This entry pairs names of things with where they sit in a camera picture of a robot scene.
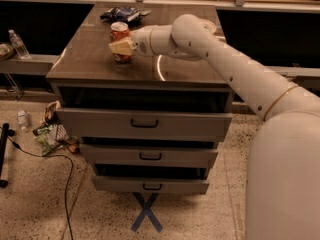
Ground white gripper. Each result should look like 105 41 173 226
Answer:
109 25 155 56

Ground orange soda can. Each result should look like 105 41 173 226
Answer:
109 22 132 63

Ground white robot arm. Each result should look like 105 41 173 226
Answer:
109 14 320 240

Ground white paper bowl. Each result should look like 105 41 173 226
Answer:
201 19 217 34

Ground bowl on left ledge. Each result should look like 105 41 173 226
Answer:
0 43 15 61

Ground blue chip bag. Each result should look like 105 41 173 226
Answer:
100 7 151 24

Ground grey drawer cabinet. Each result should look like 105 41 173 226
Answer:
47 5 233 181

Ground top grey drawer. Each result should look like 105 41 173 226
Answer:
57 108 232 142

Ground grey drawer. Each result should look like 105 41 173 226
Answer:
57 108 232 142
80 144 217 168
92 176 209 194

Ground brown snack bag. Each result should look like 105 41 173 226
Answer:
44 101 61 124

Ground clear water bottle on ledge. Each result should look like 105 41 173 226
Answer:
9 29 31 59

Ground middle grey drawer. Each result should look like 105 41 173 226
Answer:
80 144 217 168

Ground green snack bag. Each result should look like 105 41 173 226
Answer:
33 125 62 156

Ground small water bottle on floor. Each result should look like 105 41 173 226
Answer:
17 110 29 130

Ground bottom grey drawer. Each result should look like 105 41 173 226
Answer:
92 176 209 194

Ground black stand left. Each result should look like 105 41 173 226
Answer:
0 123 15 189

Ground blue tape cross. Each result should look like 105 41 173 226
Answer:
131 192 163 233

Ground black floor cable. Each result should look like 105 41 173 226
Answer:
0 125 75 240

